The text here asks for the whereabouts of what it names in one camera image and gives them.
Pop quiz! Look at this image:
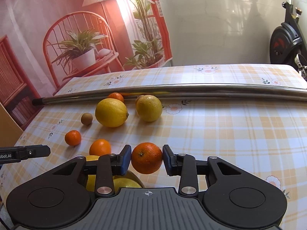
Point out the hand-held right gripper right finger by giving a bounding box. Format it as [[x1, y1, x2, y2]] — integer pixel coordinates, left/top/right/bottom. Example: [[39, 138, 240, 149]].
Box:
[[162, 145, 243, 196]]

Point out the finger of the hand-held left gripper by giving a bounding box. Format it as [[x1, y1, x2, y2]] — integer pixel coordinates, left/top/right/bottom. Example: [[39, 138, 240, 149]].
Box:
[[14, 145, 51, 161]]

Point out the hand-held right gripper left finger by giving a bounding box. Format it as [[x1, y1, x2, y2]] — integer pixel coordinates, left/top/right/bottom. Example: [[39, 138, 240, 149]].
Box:
[[51, 145, 132, 196]]

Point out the orange tangerine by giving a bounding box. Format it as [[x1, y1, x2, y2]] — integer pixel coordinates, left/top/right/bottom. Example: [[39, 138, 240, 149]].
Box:
[[107, 92, 124, 103], [131, 142, 163, 174], [89, 139, 112, 156], [64, 130, 82, 146]]

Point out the beige round plate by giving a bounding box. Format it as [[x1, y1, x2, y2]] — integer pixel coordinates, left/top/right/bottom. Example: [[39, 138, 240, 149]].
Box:
[[127, 171, 145, 189]]

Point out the checked floral tablecloth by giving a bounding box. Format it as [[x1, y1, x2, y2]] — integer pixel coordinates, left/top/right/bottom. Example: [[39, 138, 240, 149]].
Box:
[[0, 63, 307, 230]]

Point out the stainless steel pole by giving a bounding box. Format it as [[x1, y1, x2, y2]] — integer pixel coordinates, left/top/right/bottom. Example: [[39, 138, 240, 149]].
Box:
[[32, 90, 307, 106], [119, 83, 307, 96]]

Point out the black exercise bike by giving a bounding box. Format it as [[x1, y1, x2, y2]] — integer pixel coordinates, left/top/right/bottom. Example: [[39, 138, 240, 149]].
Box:
[[269, 1, 307, 81]]

